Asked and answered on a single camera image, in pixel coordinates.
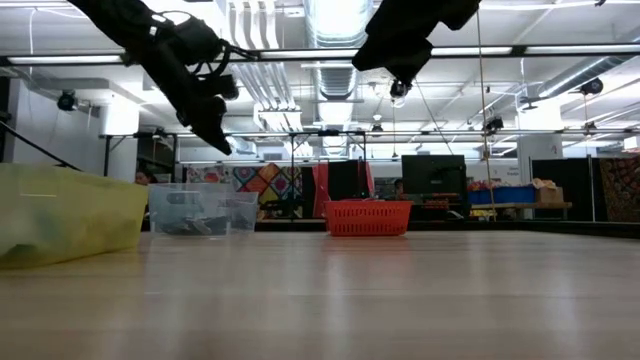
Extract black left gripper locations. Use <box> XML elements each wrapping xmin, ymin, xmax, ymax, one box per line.
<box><xmin>139</xmin><ymin>44</ymin><xmax>234</xmax><ymax>156</ymax></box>

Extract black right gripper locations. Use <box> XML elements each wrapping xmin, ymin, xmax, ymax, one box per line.
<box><xmin>352</xmin><ymin>29</ymin><xmax>435</xmax><ymax>84</ymax></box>

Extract black shelving unit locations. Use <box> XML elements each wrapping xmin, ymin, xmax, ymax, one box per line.
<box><xmin>135</xmin><ymin>133</ymin><xmax>177</xmax><ymax>177</ymax></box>

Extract clear plastic bin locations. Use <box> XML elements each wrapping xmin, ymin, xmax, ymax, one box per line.
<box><xmin>148</xmin><ymin>183</ymin><xmax>260</xmax><ymax>237</ymax></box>

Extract colourful patchwork quilt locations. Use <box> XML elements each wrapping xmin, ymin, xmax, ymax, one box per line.
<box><xmin>184</xmin><ymin>162</ymin><xmax>305</xmax><ymax>221</ymax></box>

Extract black pipe backdrop stand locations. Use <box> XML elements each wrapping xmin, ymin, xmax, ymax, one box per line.
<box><xmin>99</xmin><ymin>128</ymin><xmax>640</xmax><ymax>221</ymax></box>

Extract black monitor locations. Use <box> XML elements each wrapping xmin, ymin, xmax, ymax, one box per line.
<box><xmin>401</xmin><ymin>154</ymin><xmax>467</xmax><ymax>196</ymax></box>

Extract red curtain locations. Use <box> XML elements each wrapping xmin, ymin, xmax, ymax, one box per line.
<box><xmin>312</xmin><ymin>159</ymin><xmax>375</xmax><ymax>219</ymax></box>

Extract black desk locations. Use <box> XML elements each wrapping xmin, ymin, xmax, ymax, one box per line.
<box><xmin>409</xmin><ymin>192</ymin><xmax>472</xmax><ymax>222</ymax></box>

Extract orange plastic basket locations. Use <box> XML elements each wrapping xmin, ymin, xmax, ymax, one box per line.
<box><xmin>323</xmin><ymin>199</ymin><xmax>414</xmax><ymax>238</ymax></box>

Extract blue storage bin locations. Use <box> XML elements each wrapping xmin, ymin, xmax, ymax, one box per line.
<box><xmin>468</xmin><ymin>185</ymin><xmax>538</xmax><ymax>205</ymax></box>

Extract yellow translucent plastic bin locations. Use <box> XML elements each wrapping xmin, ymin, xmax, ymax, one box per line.
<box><xmin>0</xmin><ymin>162</ymin><xmax>150</xmax><ymax>271</ymax></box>

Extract cardboard box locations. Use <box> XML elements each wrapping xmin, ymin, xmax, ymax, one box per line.
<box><xmin>533</xmin><ymin>184</ymin><xmax>566</xmax><ymax>205</ymax></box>

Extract black partition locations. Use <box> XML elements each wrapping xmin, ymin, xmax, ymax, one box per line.
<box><xmin>530</xmin><ymin>157</ymin><xmax>600</xmax><ymax>223</ymax></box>

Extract brown patterned tapestry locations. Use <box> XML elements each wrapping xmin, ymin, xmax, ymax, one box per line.
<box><xmin>598</xmin><ymin>157</ymin><xmax>640</xmax><ymax>224</ymax></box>

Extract silver ceiling air duct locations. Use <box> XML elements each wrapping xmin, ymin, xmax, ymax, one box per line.
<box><xmin>302</xmin><ymin>0</ymin><xmax>374</xmax><ymax>101</ymax></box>
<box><xmin>537</xmin><ymin>54</ymin><xmax>632</xmax><ymax>100</ymax></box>

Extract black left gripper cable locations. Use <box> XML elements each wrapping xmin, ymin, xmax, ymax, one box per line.
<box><xmin>149</xmin><ymin>9</ymin><xmax>259</xmax><ymax>76</ymax></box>

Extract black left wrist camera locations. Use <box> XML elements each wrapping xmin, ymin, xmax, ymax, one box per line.
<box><xmin>167</xmin><ymin>13</ymin><xmax>227</xmax><ymax>67</ymax></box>

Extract tan hanging rope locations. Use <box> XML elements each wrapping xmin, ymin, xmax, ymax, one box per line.
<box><xmin>474</xmin><ymin>9</ymin><xmax>497</xmax><ymax>221</ymax></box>

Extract black aluminium rig frame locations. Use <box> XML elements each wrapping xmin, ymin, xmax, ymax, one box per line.
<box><xmin>0</xmin><ymin>43</ymin><xmax>640</xmax><ymax>236</ymax></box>

